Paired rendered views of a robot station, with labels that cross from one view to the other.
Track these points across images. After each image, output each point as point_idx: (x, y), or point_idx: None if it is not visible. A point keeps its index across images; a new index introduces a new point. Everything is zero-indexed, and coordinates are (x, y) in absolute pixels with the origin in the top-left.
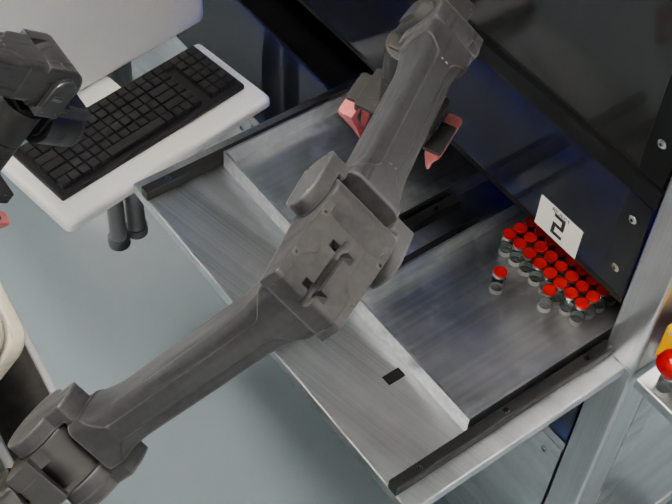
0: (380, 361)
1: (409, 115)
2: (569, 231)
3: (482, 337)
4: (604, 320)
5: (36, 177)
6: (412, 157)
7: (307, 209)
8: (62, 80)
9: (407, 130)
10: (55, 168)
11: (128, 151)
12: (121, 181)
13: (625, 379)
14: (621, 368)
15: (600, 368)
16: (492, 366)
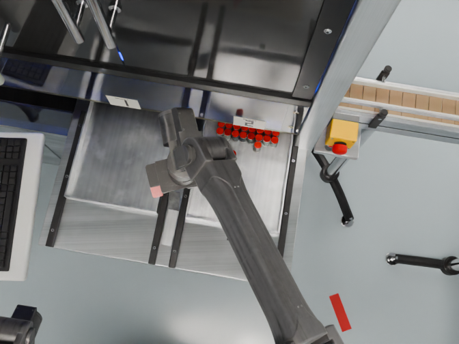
0: (219, 233)
1: (269, 256)
2: (257, 123)
3: (246, 185)
4: (283, 134)
5: None
6: (294, 281)
7: None
8: (26, 338)
9: (278, 268)
10: None
11: (11, 220)
12: (23, 237)
13: (309, 152)
14: (306, 151)
15: (299, 158)
16: (261, 195)
